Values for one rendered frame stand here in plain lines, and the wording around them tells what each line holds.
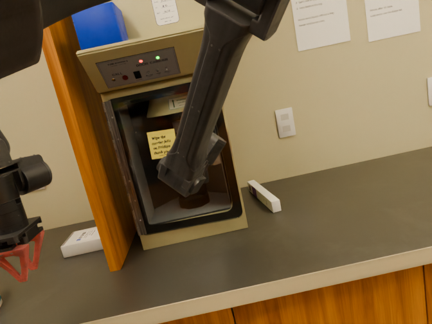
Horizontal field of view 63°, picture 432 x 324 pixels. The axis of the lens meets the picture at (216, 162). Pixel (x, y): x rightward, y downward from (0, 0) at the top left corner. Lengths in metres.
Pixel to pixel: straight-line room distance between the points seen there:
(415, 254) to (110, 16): 0.86
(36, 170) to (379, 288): 0.79
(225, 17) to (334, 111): 1.12
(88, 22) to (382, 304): 0.94
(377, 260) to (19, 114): 1.32
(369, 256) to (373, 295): 0.11
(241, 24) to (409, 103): 1.28
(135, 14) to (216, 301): 0.73
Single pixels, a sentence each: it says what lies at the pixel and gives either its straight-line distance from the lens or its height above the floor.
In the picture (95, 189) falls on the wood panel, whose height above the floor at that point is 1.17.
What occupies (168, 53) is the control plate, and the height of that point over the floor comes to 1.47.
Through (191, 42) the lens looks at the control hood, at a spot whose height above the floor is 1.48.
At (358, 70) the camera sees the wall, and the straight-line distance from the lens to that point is 1.55.
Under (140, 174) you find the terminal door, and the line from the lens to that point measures 1.00.
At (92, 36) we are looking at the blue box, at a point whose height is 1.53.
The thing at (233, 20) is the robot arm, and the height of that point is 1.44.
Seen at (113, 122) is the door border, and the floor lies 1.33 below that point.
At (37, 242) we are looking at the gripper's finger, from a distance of 0.80.
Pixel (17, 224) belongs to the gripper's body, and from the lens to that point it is 0.75.
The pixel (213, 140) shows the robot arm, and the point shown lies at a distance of 0.70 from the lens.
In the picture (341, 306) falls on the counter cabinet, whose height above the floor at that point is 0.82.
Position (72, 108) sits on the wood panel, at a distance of 0.94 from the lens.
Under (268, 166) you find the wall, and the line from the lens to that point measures 1.48.
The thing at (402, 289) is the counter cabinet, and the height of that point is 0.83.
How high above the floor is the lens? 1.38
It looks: 13 degrees down
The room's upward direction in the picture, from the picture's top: 12 degrees counter-clockwise
